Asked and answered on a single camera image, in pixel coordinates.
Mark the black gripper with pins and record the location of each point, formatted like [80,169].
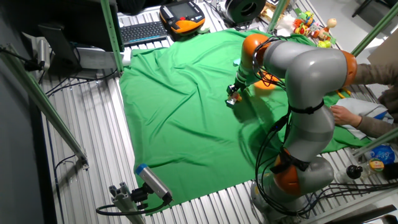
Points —
[234,88]

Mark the red orange toy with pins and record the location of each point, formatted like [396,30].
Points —
[234,99]

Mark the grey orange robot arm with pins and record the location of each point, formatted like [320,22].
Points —
[311,71]

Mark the person right forearm beige sleeve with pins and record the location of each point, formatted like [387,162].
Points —
[376,74]

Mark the person left forearm beige sleeve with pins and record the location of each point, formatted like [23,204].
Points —
[377,126]

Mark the orange round object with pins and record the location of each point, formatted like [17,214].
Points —
[264,84]

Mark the light blue small object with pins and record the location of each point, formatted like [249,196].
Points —
[237,61]

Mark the person left hand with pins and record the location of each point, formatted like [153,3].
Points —
[343,115]

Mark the green cloth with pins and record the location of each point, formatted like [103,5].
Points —
[186,109]

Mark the white plush toy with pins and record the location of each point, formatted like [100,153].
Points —
[284,25]

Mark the black round spool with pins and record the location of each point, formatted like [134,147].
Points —
[245,9]

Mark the orange black teach pendant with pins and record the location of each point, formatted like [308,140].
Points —
[183,15]

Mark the pile of colourful toys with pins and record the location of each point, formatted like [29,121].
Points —
[304,23]

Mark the yellow green toy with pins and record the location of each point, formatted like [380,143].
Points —
[324,43]

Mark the yellow tool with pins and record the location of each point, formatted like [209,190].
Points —
[342,92]

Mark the black keyboard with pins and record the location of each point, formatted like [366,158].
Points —
[143,32]

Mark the wooden head figure toy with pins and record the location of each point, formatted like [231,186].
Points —
[330,26]

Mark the white cloth bag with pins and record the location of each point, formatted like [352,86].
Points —
[363,107]

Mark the clear bottle with black cap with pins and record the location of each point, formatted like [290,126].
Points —
[351,172]

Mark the jar with yellow lid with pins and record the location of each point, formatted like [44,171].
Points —
[376,165]

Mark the brown cardboard sheet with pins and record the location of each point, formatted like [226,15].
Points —
[385,51]

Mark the blue white packet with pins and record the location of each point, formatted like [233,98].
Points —
[382,153]

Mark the black monitor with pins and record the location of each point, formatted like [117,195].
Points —
[77,21]

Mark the silver cylindrical device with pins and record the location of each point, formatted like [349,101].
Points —
[43,53]

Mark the green frame post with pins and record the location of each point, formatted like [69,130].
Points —
[377,141]
[112,34]
[374,29]
[43,102]
[277,14]

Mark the silver camera with blue end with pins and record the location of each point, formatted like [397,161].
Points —
[153,181]

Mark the aluminium camera mount profile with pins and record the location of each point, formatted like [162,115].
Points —
[124,202]

